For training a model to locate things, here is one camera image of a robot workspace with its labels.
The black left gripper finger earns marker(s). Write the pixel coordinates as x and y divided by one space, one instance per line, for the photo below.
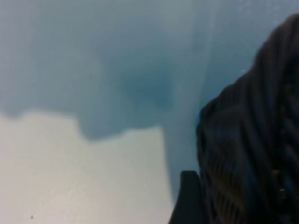
188 200

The dark brown wicker basket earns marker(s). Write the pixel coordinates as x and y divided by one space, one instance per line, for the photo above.
257 140

